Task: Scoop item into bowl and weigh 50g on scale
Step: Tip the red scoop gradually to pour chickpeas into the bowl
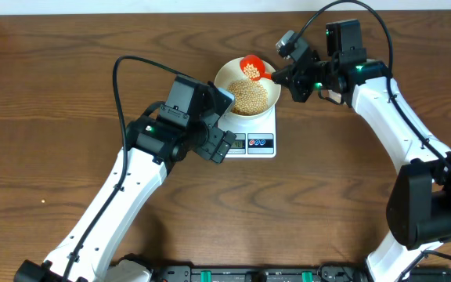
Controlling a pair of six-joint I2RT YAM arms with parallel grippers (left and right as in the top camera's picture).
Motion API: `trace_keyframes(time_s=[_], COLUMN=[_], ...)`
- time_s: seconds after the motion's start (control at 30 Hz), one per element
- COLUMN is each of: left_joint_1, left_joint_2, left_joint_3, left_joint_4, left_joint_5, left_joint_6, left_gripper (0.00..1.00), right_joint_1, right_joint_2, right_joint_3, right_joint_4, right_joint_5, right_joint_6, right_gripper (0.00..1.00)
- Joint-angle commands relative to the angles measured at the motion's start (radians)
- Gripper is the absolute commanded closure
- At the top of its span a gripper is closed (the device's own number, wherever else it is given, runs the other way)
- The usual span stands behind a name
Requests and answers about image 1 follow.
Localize red measuring scoop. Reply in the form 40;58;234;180
240;55;272;81

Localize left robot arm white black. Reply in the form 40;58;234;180
14;75;236;281

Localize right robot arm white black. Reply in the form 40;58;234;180
272;20;451;281

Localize soybeans in scoop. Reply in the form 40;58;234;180
243;63;260;81

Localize cream bowl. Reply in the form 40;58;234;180
215;55;281;117

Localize soybeans in bowl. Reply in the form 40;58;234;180
227;79;268;116

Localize white digital kitchen scale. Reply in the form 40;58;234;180
218;107;276;158

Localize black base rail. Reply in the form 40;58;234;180
107;254;451;282

